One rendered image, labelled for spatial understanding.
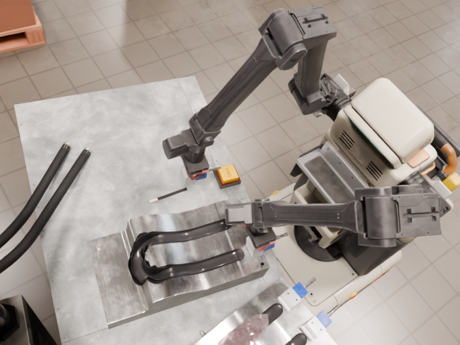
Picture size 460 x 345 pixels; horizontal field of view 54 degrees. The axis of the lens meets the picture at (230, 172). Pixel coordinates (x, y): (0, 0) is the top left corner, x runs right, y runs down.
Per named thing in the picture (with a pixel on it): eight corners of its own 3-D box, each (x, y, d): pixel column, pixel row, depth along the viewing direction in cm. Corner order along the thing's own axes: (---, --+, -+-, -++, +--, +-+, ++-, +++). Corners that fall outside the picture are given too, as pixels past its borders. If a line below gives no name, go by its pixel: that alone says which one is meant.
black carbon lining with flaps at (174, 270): (227, 219, 147) (233, 205, 139) (246, 263, 139) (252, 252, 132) (122, 248, 135) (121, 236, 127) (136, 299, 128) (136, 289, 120)
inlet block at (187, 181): (216, 165, 152) (218, 156, 147) (221, 176, 150) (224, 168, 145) (179, 174, 148) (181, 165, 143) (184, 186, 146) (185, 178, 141)
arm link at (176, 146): (215, 139, 121) (203, 111, 123) (176, 150, 117) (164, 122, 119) (207, 157, 131) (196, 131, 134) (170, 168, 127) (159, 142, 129)
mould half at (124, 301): (233, 208, 157) (241, 189, 146) (263, 276, 146) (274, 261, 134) (88, 248, 140) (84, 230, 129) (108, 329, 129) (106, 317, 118)
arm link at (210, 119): (313, 49, 94) (291, 9, 97) (295, 49, 90) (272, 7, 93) (213, 149, 125) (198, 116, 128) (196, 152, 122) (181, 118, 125)
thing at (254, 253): (283, 231, 144) (285, 222, 139) (290, 244, 141) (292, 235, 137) (246, 245, 141) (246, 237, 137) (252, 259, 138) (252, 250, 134)
